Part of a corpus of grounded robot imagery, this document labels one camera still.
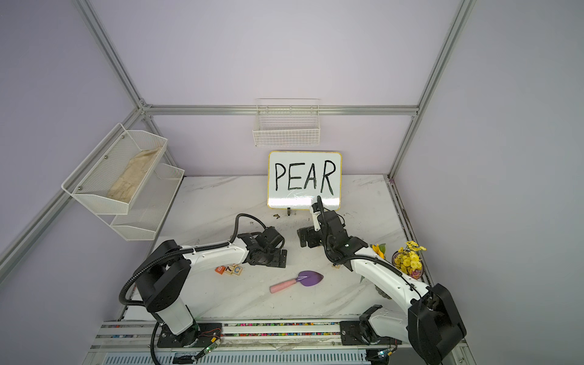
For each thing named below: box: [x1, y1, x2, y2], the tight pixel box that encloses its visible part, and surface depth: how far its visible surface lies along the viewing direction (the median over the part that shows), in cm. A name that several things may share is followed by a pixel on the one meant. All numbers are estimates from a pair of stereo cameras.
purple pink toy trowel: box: [269, 270, 324, 294], surface depth 86 cm
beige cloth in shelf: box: [107, 146, 162, 204], surface depth 81 cm
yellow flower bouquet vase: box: [391, 241, 428, 280], surface depth 68 cm
